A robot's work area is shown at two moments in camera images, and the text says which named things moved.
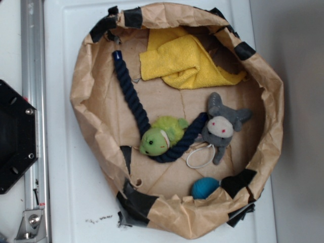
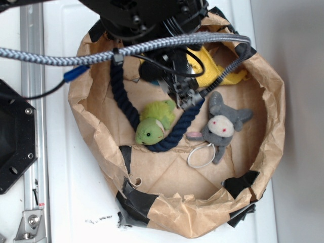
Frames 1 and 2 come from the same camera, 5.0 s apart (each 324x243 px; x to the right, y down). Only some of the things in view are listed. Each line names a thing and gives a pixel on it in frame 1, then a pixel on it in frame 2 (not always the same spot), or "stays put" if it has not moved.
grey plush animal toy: (221, 123) stays put
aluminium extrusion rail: (33, 62) stays put
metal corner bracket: (32, 229) stays put
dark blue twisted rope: (193, 133) -> (173, 135)
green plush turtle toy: (165, 131) -> (156, 117)
